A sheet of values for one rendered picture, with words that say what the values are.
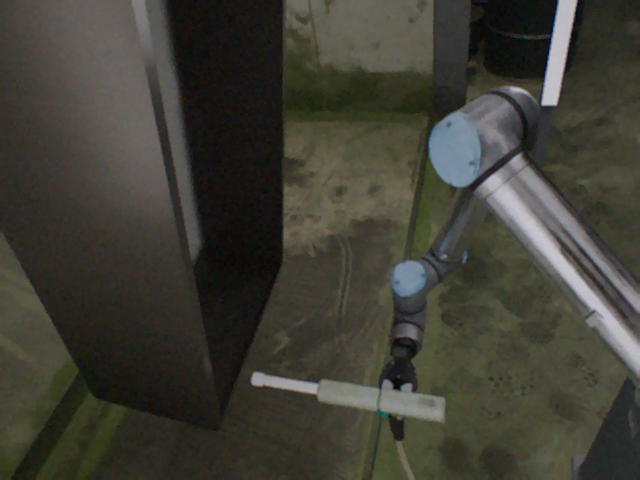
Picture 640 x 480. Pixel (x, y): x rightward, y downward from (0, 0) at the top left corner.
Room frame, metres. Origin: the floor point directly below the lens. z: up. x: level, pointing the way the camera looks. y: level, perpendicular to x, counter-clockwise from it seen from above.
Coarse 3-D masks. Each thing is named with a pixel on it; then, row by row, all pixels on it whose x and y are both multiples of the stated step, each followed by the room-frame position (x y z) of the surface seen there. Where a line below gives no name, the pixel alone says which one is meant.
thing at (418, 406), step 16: (256, 384) 0.72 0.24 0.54; (272, 384) 0.71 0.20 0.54; (288, 384) 0.70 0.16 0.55; (304, 384) 0.69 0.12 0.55; (320, 384) 0.68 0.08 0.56; (336, 384) 0.67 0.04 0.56; (352, 384) 0.66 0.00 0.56; (320, 400) 0.65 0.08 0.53; (336, 400) 0.63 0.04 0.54; (352, 400) 0.62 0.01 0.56; (368, 400) 0.61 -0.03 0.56; (384, 400) 0.60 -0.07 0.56; (400, 400) 0.59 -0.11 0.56; (416, 400) 0.58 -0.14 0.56; (432, 400) 0.57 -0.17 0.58; (400, 416) 0.58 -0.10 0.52; (416, 416) 0.56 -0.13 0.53; (432, 416) 0.54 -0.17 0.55; (400, 432) 0.59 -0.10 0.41
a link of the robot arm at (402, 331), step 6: (402, 324) 0.82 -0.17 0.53; (408, 324) 0.82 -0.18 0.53; (396, 330) 0.81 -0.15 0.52; (402, 330) 0.80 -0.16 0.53; (408, 330) 0.80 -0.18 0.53; (414, 330) 0.80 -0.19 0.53; (420, 330) 0.81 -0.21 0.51; (390, 336) 0.81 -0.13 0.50; (396, 336) 0.79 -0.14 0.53; (402, 336) 0.79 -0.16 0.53; (408, 336) 0.78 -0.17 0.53; (414, 336) 0.78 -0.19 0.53; (420, 336) 0.79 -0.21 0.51; (390, 342) 0.80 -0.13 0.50; (414, 342) 0.77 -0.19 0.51; (420, 342) 0.77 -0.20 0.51; (420, 348) 0.77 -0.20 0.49
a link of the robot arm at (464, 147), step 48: (480, 96) 0.80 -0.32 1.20; (432, 144) 0.74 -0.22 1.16; (480, 144) 0.68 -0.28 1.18; (480, 192) 0.66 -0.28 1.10; (528, 192) 0.61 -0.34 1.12; (528, 240) 0.57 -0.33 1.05; (576, 240) 0.54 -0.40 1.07; (576, 288) 0.49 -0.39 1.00; (624, 288) 0.47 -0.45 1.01; (624, 336) 0.42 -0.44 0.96
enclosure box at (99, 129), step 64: (0, 0) 0.64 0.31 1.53; (64, 0) 0.61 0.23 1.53; (128, 0) 0.58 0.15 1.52; (192, 0) 1.23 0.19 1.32; (256, 0) 1.18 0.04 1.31; (0, 64) 0.66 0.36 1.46; (64, 64) 0.63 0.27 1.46; (128, 64) 0.59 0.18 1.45; (192, 64) 1.25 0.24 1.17; (256, 64) 1.19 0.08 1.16; (0, 128) 0.68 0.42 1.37; (64, 128) 0.64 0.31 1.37; (128, 128) 0.61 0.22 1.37; (192, 128) 1.27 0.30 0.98; (256, 128) 1.21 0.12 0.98; (0, 192) 0.71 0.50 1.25; (64, 192) 0.67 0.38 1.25; (128, 192) 0.62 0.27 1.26; (192, 192) 1.30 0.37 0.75; (256, 192) 1.22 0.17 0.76; (64, 256) 0.70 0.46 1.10; (128, 256) 0.65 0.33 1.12; (192, 256) 1.26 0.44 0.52; (256, 256) 1.24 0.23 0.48; (64, 320) 0.74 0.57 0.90; (128, 320) 0.68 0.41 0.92; (192, 320) 0.62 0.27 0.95; (256, 320) 0.99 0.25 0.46; (128, 384) 0.72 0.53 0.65; (192, 384) 0.65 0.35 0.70
